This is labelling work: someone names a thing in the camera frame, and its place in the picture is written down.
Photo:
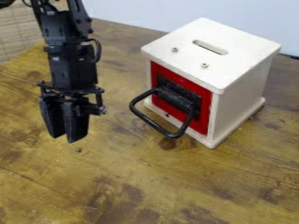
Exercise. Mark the white wooden drawer box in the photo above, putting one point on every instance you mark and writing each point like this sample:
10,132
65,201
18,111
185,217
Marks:
240,58

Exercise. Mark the black metal drawer handle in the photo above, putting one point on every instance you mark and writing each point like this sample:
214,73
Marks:
170,100

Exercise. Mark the right bolt on box top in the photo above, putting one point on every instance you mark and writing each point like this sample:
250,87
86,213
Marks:
205,65

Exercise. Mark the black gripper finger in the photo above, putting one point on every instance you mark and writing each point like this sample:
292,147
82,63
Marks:
53,116
77,121

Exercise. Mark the left bolt on box top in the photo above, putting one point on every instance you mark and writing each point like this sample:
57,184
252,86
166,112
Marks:
176,50

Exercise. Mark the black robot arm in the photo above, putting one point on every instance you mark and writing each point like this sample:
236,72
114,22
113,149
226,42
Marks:
74,52

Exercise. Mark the small metal screw on table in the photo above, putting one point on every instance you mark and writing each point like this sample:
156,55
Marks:
78,150

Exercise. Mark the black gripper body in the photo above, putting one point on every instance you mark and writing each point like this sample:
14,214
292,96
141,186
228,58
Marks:
88,98

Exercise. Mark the bolt on box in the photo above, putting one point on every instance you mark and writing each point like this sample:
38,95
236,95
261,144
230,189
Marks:
176,50
205,65

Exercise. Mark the red drawer front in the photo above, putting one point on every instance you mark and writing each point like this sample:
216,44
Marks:
170,80

